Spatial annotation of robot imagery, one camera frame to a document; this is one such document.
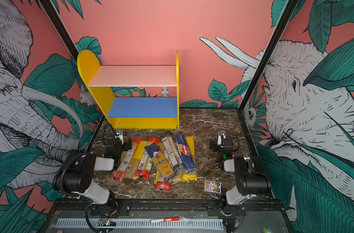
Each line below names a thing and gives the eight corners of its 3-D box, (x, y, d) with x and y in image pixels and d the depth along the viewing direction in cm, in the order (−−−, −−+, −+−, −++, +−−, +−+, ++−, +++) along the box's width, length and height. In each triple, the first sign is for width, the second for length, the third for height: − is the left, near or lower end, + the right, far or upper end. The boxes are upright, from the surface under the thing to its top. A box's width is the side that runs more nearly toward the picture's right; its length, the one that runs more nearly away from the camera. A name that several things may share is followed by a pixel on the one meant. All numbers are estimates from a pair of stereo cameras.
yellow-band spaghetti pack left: (124, 178, 85) (122, 176, 83) (139, 142, 101) (138, 139, 99) (133, 179, 85) (132, 178, 82) (147, 143, 101) (146, 141, 98)
